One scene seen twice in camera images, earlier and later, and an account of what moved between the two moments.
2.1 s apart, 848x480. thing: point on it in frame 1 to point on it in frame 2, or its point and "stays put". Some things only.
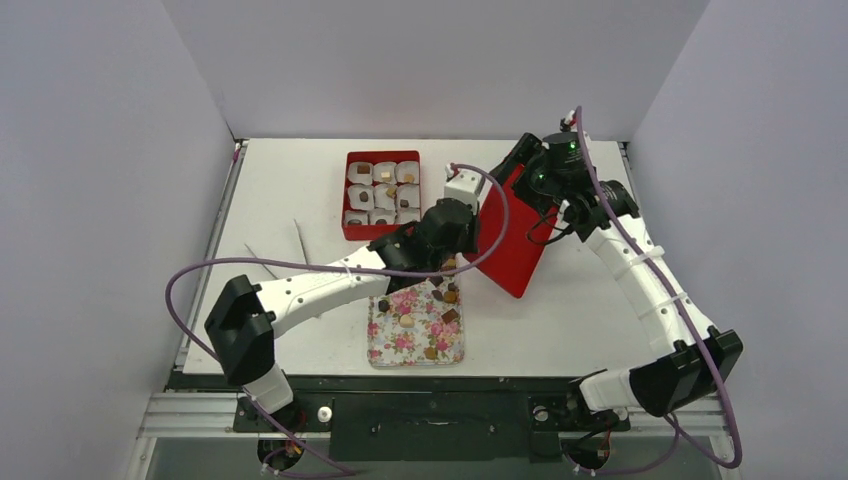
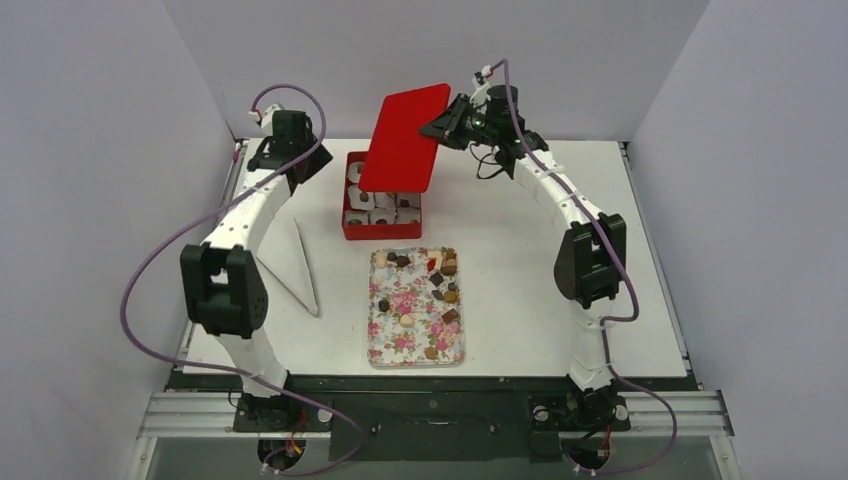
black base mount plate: (435, 418) stays put
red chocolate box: (381, 193) stays put
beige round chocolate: (407, 321) stays put
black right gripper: (515, 163) to (454, 124)
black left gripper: (469, 244) to (320, 160)
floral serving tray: (419, 325) stays put
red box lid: (512, 260) to (398, 157)
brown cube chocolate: (449, 316) stays put
